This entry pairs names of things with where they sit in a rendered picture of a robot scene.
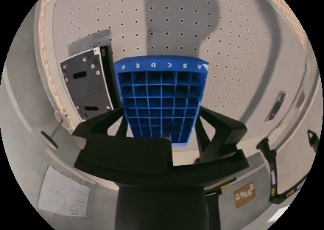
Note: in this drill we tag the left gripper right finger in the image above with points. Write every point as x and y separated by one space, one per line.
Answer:
228 133

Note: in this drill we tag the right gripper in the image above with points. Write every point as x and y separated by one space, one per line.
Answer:
314 137

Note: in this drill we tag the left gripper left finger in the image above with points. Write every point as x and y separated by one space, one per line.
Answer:
100 124

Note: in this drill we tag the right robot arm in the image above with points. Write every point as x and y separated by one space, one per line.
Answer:
270 156

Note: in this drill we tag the blue tube carrier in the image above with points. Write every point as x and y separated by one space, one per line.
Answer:
182 77

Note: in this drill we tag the white vial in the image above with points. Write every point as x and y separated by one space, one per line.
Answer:
167 135

